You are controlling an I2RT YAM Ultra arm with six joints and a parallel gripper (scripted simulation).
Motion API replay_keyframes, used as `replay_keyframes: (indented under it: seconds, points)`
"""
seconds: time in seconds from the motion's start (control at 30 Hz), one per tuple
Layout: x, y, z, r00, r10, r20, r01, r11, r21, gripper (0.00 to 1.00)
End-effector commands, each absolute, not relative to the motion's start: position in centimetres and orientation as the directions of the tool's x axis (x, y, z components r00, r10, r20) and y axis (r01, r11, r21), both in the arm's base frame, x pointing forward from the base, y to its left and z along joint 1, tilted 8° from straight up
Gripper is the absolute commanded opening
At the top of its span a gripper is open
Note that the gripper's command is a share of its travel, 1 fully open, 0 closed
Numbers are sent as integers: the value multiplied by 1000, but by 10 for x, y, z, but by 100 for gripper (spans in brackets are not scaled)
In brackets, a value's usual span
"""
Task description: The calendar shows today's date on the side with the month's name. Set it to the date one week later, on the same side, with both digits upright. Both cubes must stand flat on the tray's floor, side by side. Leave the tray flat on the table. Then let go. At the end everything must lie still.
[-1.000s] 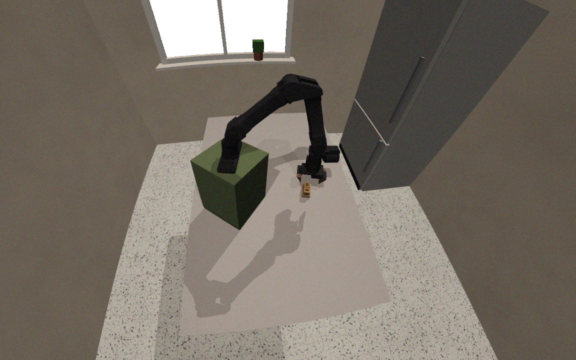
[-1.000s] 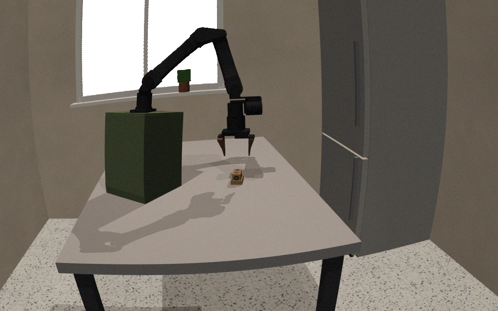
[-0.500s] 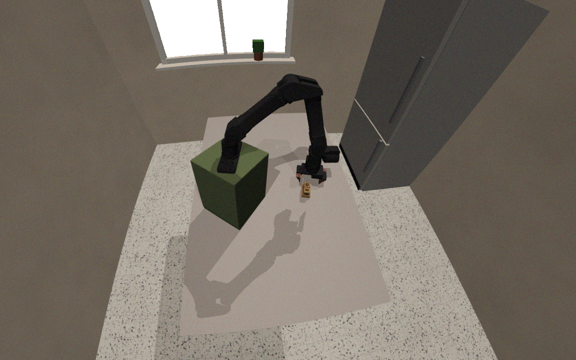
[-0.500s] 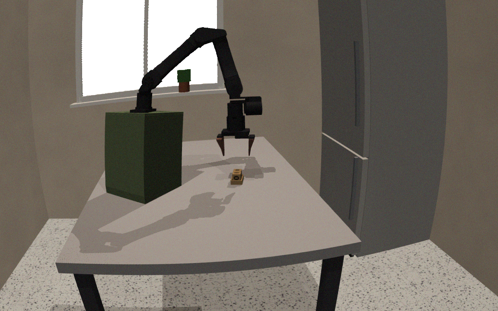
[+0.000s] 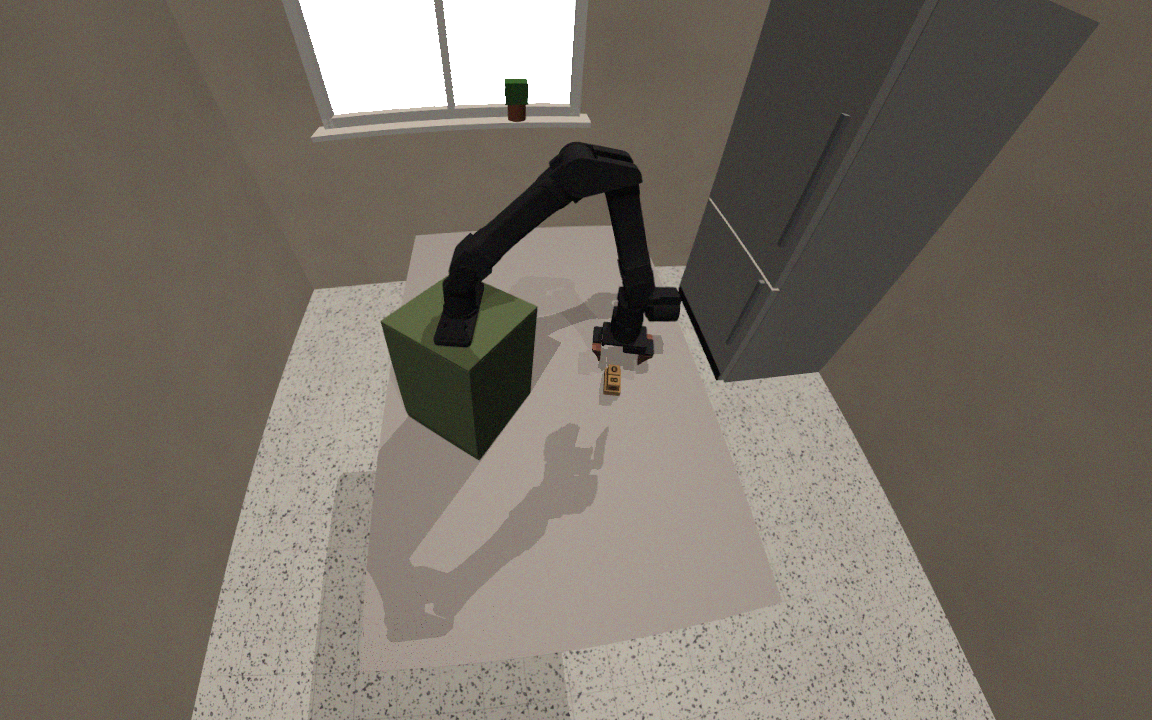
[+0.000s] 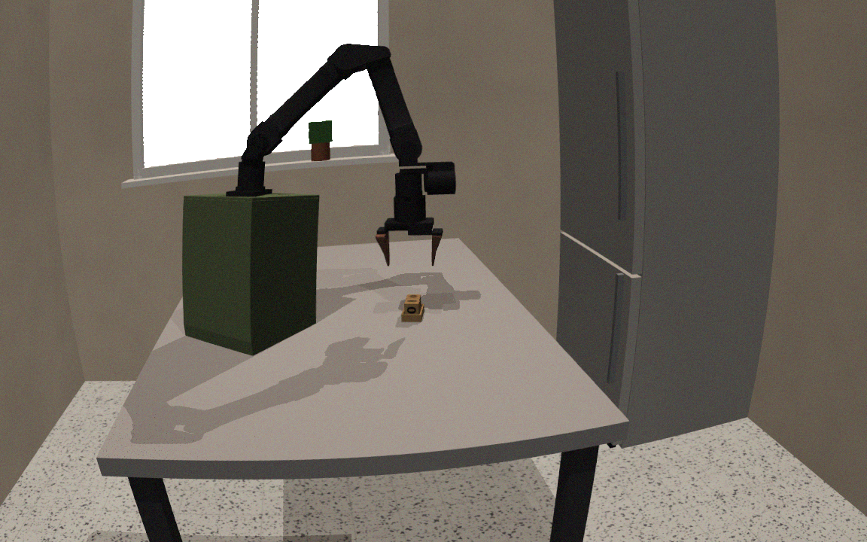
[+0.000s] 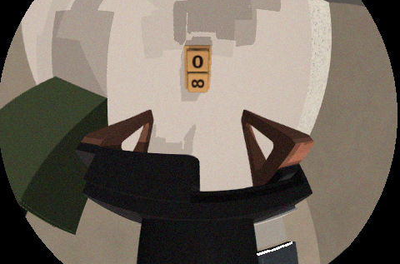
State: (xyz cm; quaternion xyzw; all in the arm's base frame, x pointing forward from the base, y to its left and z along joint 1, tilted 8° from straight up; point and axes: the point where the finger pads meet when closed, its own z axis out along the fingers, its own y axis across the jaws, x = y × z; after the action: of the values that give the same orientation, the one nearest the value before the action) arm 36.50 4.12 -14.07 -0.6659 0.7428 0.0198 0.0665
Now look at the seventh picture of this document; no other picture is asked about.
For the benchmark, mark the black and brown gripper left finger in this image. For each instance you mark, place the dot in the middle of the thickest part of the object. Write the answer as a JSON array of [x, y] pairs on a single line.
[[113, 136]]

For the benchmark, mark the tan wooden number cube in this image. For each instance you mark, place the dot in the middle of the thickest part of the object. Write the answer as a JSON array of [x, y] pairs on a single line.
[[197, 60], [197, 81]]

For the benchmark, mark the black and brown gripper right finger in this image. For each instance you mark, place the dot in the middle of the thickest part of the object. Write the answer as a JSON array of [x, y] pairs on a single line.
[[290, 146]]

